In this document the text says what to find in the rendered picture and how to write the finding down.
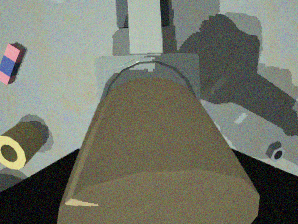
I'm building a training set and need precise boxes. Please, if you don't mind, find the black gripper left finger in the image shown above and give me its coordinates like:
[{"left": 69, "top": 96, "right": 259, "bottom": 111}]
[{"left": 0, "top": 148, "right": 80, "bottom": 224}]

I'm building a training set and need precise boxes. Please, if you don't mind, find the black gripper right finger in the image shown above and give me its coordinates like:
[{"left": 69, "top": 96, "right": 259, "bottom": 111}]
[{"left": 231, "top": 148, "right": 298, "bottom": 224}]

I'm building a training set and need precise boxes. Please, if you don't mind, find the grey hex nut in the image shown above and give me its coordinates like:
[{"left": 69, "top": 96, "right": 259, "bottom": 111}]
[{"left": 265, "top": 143, "right": 285, "bottom": 163}]

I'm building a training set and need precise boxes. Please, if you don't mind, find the grey cylinder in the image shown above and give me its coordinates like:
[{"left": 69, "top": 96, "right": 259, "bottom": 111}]
[{"left": 0, "top": 173, "right": 20, "bottom": 192}]

